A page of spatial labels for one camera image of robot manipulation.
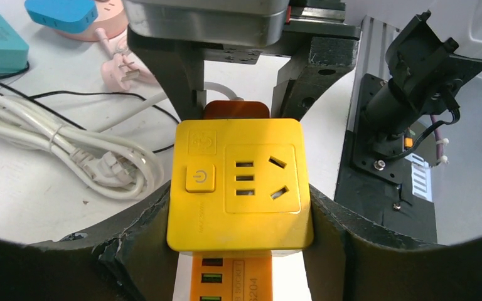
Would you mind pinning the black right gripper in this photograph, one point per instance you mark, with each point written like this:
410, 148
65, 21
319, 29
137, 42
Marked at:
322, 49

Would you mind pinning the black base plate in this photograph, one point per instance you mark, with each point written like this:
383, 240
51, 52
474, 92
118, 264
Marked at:
371, 181

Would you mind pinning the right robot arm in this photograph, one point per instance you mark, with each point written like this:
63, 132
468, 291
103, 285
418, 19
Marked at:
425, 70

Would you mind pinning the blue square plug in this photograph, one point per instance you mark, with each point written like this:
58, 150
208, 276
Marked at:
69, 16

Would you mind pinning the aluminium frame rail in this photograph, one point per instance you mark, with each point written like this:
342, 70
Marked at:
376, 37

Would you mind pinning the yellow plug adapter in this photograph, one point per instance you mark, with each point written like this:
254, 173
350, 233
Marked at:
239, 185

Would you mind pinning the pink round cable reel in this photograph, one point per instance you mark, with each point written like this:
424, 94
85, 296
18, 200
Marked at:
108, 29

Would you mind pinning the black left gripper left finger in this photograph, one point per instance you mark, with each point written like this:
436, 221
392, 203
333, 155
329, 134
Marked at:
125, 257

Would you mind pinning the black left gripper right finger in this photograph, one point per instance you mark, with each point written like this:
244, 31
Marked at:
353, 258

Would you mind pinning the orange power strip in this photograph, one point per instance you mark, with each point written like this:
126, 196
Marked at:
232, 278

